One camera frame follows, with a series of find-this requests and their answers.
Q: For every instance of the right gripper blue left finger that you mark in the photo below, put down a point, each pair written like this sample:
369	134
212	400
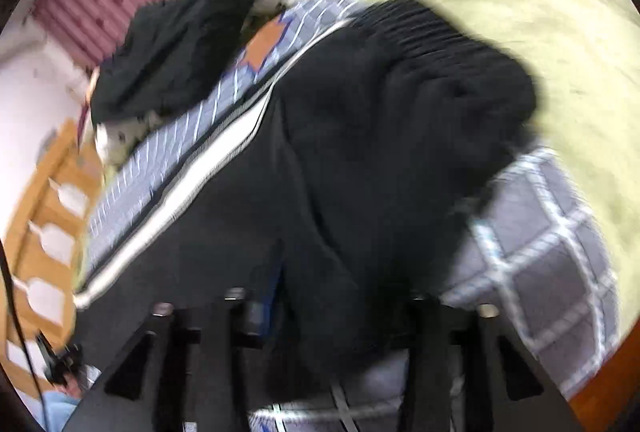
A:
207	365

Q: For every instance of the green bed sheet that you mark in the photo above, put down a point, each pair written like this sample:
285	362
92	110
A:
585	56

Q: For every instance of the person's left hand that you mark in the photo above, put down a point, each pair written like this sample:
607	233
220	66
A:
72	390

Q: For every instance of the black jacket pile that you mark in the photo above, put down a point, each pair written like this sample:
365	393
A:
171	56

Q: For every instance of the black pants with white stripe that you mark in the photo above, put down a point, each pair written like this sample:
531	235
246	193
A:
375	138

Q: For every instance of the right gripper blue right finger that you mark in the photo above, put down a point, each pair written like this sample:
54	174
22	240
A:
504	387

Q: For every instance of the grey checked star blanket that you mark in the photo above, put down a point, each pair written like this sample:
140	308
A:
530	247

